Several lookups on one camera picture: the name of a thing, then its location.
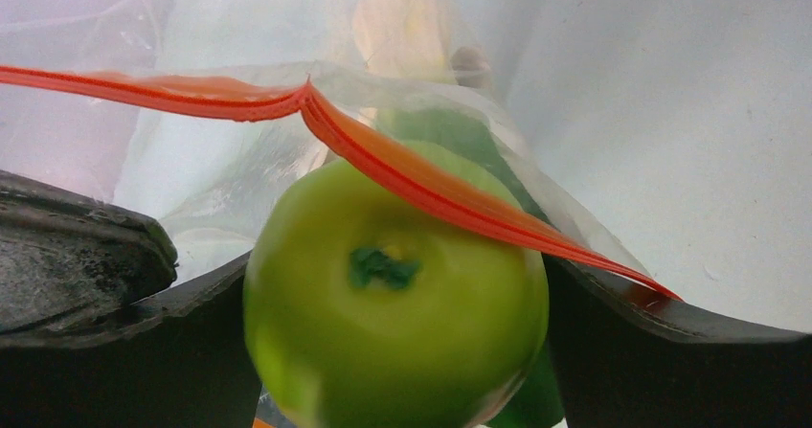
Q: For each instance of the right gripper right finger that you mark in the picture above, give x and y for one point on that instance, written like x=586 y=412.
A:
x=625 y=356

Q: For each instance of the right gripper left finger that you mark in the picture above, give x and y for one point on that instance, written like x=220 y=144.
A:
x=175 y=359

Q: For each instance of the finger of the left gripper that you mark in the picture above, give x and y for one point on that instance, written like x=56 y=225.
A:
x=69 y=260

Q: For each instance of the green apple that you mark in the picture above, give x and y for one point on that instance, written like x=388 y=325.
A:
x=360 y=310

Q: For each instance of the clear zip top bag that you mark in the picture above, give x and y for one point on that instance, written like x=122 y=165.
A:
x=202 y=113

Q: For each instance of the green bok choy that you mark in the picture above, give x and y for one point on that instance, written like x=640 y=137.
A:
x=411 y=39

